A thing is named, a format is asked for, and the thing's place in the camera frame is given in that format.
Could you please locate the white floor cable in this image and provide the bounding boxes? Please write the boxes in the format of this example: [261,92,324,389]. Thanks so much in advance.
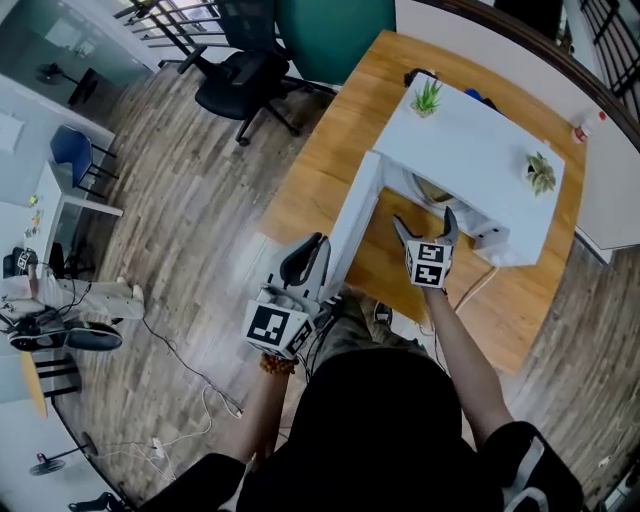
[92,384,216,481]

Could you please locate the blue chair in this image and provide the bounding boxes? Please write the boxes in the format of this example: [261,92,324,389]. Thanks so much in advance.
[49,124,120,199]

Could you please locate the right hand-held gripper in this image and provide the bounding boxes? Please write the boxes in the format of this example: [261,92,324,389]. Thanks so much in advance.
[391,205,460,291]

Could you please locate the person's black shirt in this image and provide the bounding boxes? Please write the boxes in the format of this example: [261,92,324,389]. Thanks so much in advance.
[142,347,586,512]

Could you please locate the blue object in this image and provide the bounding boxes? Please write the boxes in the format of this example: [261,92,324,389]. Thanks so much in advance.
[463,88,504,112]

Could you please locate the black floor fan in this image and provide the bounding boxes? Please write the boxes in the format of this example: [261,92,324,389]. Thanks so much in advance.
[28,432,100,477]

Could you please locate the black floor cable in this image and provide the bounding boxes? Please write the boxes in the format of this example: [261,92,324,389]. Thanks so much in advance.
[141,317,245,417]

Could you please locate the pale succulent potted plant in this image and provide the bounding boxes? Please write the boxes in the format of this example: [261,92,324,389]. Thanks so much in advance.
[520,151,557,198]

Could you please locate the green partition panel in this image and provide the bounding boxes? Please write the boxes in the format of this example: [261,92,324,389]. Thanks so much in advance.
[277,0,397,87]

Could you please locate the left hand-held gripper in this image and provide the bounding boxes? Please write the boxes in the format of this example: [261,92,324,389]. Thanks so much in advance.
[242,231,332,361]

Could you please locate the person's olive trousers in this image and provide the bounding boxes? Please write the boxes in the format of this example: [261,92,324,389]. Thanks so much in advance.
[309,297,431,371]

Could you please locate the grey shoulder strap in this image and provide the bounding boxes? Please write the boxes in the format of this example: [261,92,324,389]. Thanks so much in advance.
[502,434,546,512]

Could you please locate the plastic bottle with red cap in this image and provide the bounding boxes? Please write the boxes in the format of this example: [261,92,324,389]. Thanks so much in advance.
[571,110,608,145]

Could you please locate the black mesh office chair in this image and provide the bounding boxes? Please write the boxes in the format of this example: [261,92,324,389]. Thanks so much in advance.
[177,0,337,148]

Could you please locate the person's right forearm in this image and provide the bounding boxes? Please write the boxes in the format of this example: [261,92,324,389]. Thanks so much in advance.
[422,285,516,446]

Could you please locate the black railing with wooden handrail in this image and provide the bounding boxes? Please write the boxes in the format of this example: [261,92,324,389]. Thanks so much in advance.
[113,0,226,49]

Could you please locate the white desk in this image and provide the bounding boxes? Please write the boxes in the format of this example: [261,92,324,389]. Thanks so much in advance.
[29,160,125,261]

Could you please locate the black and white round device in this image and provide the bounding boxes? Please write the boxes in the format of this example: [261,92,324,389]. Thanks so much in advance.
[7,320,124,354]

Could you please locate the beige plastic bowl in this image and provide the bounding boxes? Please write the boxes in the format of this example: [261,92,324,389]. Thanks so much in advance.
[417,179,454,204]

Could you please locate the white microwave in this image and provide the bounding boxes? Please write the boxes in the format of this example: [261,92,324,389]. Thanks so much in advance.
[327,72,566,301]

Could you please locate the person's left forearm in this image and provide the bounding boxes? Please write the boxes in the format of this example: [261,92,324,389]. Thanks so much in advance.
[219,369,294,469]

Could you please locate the amber beaded bracelet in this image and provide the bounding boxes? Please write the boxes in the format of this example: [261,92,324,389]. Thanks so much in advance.
[258,352,299,376]

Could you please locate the wooden table with white legs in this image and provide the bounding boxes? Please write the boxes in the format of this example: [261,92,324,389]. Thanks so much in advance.
[254,29,587,376]

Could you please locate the black standing fan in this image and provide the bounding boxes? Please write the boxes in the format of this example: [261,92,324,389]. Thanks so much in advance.
[35,62,104,107]

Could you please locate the green spiky potted plant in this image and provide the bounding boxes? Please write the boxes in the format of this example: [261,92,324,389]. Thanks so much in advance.
[409,77,444,120]

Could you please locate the black stair railing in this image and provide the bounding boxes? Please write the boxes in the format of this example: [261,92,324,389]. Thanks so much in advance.
[579,0,640,99]

